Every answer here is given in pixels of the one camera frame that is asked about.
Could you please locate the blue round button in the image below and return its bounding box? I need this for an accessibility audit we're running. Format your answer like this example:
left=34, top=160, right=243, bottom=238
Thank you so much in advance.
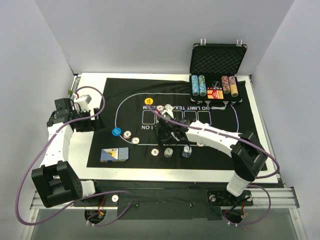
left=111, top=127, right=122, bottom=137

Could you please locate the grey white chip stack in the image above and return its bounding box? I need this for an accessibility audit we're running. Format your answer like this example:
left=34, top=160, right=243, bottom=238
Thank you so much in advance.
left=164, top=147, right=174, bottom=158

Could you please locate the red white chip stack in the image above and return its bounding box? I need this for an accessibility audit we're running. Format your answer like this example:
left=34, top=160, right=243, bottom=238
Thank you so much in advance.
left=151, top=148, right=160, bottom=156

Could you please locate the blue white chip stack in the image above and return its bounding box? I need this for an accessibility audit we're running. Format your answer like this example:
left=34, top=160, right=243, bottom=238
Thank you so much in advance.
left=181, top=145, right=192, bottom=158

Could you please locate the red white single chip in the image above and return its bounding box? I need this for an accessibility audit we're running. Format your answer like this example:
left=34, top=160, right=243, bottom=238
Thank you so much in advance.
left=123, top=130, right=132, bottom=139

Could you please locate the blue playing card deck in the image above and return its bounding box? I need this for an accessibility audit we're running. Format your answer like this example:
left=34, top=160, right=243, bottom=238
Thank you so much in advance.
left=100, top=147, right=129, bottom=163

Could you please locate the yellow dealer button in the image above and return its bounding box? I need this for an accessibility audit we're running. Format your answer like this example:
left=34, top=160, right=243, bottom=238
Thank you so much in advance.
left=144, top=97, right=154, bottom=106

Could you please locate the grey white single chip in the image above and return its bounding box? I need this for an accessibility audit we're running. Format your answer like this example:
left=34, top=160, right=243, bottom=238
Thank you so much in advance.
left=131, top=137, right=140, bottom=145

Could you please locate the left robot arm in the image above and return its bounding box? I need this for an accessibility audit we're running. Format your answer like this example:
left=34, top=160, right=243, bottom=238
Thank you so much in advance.
left=31, top=94, right=105, bottom=208

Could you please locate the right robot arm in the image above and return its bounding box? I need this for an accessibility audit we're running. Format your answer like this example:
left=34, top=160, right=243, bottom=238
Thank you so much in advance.
left=153, top=110, right=268, bottom=205

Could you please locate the black poker table mat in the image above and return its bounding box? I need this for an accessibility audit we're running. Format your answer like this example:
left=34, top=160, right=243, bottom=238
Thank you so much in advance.
left=87, top=78, right=257, bottom=171

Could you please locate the blue chip row right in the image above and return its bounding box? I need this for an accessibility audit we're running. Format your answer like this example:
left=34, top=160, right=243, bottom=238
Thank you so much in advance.
left=198, top=75, right=207, bottom=97

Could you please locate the blue chip row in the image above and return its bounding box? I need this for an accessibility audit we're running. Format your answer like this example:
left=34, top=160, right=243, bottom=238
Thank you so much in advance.
left=191, top=75, right=200, bottom=97
left=198, top=75, right=207, bottom=97

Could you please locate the red orange card deck box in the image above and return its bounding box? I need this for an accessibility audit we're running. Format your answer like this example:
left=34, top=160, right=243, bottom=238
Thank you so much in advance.
left=207, top=89, right=224, bottom=100

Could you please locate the blue chip row left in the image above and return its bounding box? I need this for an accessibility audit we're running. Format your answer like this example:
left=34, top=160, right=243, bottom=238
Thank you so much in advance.
left=191, top=75, right=200, bottom=97

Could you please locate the clear round button in case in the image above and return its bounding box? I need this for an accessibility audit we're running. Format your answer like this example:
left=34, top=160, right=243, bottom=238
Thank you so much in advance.
left=212, top=80, right=221, bottom=88

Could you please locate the red chip row in case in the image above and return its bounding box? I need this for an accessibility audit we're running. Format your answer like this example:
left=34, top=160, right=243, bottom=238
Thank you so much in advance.
left=221, top=75, right=231, bottom=94

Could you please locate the tan chip row in case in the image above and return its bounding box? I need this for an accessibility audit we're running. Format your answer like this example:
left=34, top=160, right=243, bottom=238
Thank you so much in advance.
left=228, top=76, right=239, bottom=97

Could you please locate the black poker chip case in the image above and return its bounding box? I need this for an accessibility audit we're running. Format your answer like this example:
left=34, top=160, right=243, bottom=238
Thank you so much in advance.
left=189, top=38, right=248, bottom=110

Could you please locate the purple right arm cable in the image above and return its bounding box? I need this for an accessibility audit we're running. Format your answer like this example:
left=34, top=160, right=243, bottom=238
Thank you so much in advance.
left=149, top=108, right=280, bottom=227

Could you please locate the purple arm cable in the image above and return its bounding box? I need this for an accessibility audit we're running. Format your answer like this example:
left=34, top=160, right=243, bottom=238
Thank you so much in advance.
left=14, top=85, right=135, bottom=227
left=149, top=108, right=280, bottom=227

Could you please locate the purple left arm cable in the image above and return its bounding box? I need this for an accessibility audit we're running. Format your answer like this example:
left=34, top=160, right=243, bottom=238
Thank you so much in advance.
left=14, top=85, right=135, bottom=227

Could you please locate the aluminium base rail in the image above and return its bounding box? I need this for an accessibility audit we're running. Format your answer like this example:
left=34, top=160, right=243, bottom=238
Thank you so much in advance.
left=30, top=187, right=300, bottom=210

